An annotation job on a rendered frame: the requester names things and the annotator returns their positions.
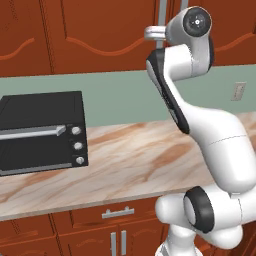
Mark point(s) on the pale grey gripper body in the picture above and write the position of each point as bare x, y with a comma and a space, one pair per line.
155, 33

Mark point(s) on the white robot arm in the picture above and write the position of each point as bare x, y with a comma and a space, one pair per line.
220, 143

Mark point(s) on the red-brown base cabinet door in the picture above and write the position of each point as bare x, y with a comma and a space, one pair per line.
30, 250
90, 243
143, 238

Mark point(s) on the silver toaster oven knob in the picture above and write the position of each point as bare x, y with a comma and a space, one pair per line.
80, 160
78, 145
76, 130

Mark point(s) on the black toaster oven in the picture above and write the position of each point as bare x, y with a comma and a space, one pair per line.
40, 110

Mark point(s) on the red-brown drawer front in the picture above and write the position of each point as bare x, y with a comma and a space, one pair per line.
26, 230
83, 215

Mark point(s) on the red-brown wall cabinet door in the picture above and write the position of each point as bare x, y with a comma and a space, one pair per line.
23, 33
233, 26
106, 30

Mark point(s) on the grey wall outlet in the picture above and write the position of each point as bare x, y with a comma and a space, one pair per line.
239, 91

